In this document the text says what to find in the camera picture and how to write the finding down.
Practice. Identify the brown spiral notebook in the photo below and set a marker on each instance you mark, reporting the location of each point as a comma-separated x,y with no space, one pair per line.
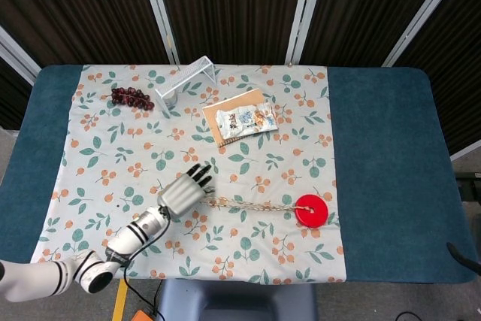
233,105

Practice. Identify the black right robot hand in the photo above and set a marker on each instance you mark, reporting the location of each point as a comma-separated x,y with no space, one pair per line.
460,255

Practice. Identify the white snack bag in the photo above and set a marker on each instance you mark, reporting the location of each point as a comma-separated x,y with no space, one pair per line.
244,122

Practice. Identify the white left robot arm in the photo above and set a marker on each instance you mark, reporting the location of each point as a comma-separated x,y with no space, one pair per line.
131,234

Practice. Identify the floral leaf berry tablecloth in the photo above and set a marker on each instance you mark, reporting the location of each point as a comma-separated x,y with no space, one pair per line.
244,170

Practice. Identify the white screen frame post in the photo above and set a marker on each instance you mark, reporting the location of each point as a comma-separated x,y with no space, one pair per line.
158,9
424,13
466,151
300,9
19,58

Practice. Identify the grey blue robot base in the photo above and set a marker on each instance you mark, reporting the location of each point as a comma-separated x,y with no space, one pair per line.
236,302

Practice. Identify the dark red grape bunch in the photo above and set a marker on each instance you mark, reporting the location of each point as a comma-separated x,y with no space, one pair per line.
131,98

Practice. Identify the black equipment stand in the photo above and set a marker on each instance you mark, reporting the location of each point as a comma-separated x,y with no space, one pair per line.
469,185

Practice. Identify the red round object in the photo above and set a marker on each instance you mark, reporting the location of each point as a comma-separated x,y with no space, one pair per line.
317,216

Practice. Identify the teal table cover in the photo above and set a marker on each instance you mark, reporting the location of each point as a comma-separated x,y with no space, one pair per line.
383,148

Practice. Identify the grey black left robot hand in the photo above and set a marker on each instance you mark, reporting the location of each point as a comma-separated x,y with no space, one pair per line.
180,195

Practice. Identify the dark corrugated screen panel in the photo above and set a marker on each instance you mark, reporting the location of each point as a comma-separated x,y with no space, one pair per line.
357,5
233,5
75,9
454,73

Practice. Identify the orange box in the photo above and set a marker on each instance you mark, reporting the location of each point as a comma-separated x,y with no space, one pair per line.
143,316

